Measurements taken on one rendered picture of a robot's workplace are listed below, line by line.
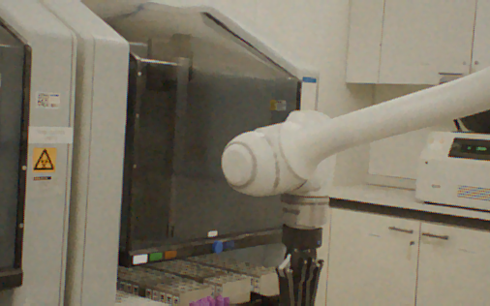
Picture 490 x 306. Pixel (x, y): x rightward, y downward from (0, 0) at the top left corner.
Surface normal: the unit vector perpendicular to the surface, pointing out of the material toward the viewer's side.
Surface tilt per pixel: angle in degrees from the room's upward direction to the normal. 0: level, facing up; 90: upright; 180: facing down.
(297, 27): 90
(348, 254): 90
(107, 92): 90
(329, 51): 90
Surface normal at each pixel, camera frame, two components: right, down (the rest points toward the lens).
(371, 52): -0.63, 0.00
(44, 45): 0.77, 0.08
